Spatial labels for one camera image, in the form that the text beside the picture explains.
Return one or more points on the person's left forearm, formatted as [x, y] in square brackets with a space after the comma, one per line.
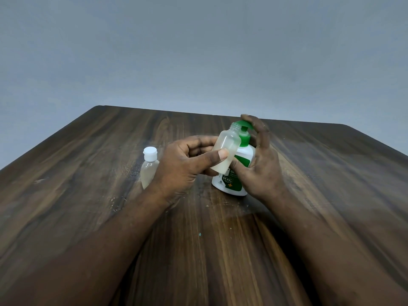
[95, 251]

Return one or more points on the person's right forearm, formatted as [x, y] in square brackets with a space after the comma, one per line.
[334, 251]

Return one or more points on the small clear bottle green-capped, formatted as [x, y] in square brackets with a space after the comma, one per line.
[228, 140]

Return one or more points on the white hand sanitizer pump bottle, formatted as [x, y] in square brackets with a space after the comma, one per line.
[228, 188]

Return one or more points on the person's right hand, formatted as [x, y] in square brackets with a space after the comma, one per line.
[266, 178]

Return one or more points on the small clear bottle white cap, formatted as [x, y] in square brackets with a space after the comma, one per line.
[149, 170]

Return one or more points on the person's left hand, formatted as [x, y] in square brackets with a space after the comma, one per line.
[173, 173]

